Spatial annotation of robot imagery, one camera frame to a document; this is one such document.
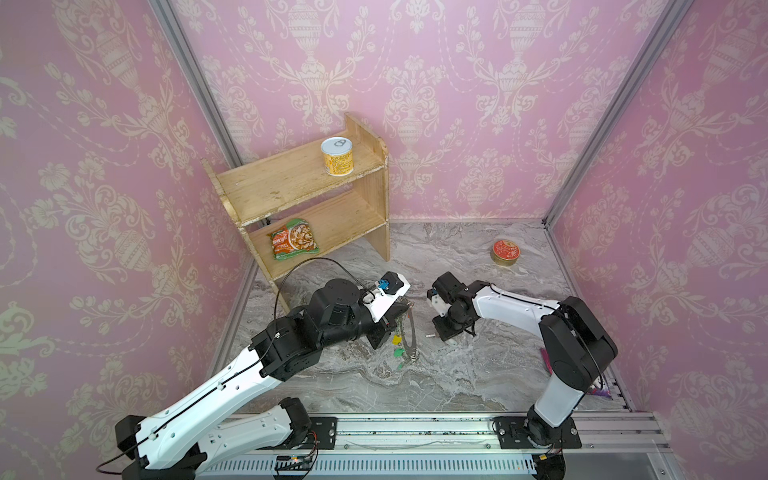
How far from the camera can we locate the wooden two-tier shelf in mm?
680

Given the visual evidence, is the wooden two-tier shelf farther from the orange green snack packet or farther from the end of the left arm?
the end of the left arm

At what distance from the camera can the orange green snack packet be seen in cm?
85

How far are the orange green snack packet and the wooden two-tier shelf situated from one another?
0.05 feet

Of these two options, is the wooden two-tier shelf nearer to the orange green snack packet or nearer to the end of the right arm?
the orange green snack packet
